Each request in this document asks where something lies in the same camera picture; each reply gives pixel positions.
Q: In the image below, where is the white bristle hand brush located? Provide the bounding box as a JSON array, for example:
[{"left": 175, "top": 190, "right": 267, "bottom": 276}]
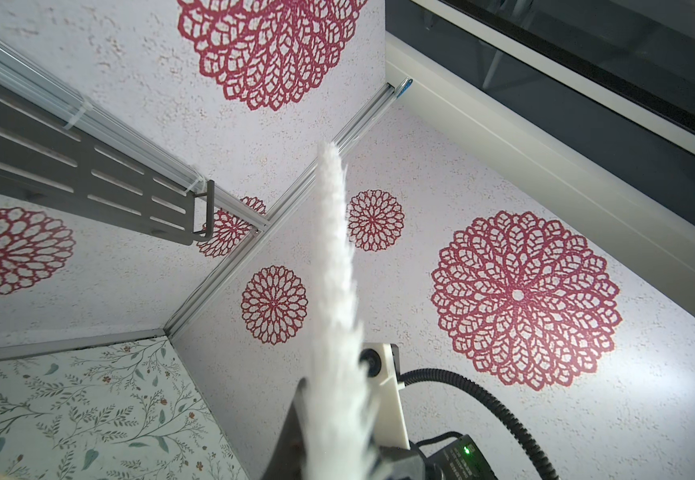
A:
[{"left": 298, "top": 142, "right": 381, "bottom": 479}]

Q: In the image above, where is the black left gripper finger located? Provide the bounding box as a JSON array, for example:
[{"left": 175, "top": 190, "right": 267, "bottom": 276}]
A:
[{"left": 261, "top": 378, "right": 307, "bottom": 480}]

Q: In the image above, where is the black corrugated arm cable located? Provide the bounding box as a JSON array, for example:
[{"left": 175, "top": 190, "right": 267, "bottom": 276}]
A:
[{"left": 397, "top": 367, "right": 559, "bottom": 480}]

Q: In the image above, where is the dark grey wall shelf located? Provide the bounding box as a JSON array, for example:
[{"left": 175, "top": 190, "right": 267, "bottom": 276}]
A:
[{"left": 0, "top": 85, "right": 214, "bottom": 245}]

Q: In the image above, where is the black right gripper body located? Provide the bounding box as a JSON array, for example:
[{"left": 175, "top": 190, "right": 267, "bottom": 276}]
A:
[{"left": 379, "top": 434, "right": 497, "bottom": 480}]

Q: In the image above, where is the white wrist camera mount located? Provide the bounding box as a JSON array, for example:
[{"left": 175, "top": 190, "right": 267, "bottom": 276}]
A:
[{"left": 359, "top": 343, "right": 411, "bottom": 450}]

